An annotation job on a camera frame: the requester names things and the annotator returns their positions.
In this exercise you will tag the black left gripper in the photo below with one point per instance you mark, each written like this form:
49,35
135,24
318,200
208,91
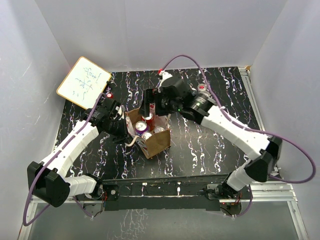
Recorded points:
123,137

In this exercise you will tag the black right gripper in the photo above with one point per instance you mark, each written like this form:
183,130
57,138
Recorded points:
150,96

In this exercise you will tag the red coke can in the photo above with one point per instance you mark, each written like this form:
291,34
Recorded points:
149,119

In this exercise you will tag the red-tab soda can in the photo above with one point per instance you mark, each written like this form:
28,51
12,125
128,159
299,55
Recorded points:
202,87

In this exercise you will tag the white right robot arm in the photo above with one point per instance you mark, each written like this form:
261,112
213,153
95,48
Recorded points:
263,151

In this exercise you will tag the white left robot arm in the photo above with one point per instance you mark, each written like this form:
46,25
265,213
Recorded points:
48,179

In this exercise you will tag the purple fanta can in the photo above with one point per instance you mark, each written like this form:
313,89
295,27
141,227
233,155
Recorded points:
141,127

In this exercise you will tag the red soda can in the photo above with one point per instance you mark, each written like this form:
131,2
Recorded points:
146,135

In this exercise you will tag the small white whiteboard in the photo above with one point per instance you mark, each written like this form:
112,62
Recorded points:
84,83

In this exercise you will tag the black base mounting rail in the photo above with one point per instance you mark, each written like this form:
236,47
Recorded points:
170,193

